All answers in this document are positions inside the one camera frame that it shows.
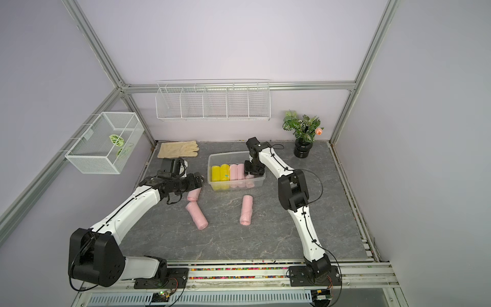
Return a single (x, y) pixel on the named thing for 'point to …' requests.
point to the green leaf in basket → (114, 138)
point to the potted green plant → (304, 130)
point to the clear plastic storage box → (229, 158)
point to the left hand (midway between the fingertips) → (198, 183)
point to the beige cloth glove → (178, 149)
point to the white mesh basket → (106, 145)
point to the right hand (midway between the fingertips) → (249, 172)
